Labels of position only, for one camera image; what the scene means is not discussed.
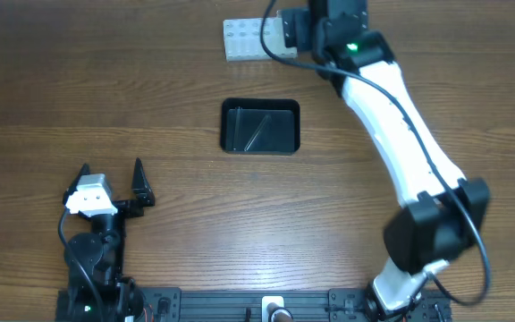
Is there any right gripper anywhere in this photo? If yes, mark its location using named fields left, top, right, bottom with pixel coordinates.
left=279, top=6, right=313, bottom=53

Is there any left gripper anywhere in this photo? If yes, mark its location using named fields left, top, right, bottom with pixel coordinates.
left=62, top=157, right=156, bottom=220

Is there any clear test tube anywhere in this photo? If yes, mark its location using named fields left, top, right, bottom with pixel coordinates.
left=233, top=106, right=243, bottom=152
left=243, top=112, right=273, bottom=152

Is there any white test tube rack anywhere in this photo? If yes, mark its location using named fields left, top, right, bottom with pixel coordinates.
left=222, top=16, right=299, bottom=63

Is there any black tray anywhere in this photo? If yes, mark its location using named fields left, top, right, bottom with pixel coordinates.
left=219, top=97, right=302, bottom=156

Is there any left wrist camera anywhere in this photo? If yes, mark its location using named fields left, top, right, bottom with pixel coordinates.
left=63, top=173, right=119, bottom=219

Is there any mounting rail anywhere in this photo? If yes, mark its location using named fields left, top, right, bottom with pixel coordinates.
left=55, top=286, right=453, bottom=322

